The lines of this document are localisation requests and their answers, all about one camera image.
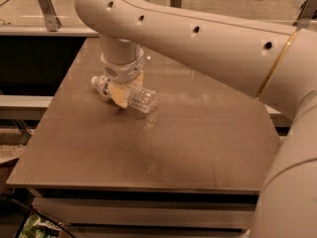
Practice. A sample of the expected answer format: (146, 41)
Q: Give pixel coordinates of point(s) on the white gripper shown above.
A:
(123, 73)

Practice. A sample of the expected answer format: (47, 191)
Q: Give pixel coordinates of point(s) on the clear plastic water bottle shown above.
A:
(140, 98)

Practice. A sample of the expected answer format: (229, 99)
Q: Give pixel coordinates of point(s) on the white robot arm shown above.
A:
(276, 64)

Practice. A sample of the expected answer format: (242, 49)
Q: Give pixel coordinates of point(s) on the glass railing panel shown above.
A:
(28, 13)

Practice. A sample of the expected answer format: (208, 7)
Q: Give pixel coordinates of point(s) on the grey table drawer base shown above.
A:
(149, 213)

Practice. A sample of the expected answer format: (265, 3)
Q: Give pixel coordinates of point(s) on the green patterned bag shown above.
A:
(36, 227)

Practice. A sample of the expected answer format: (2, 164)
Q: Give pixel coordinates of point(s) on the left metal railing bracket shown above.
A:
(51, 20)

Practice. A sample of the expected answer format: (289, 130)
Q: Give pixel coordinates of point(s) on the right metal railing bracket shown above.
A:
(307, 14)

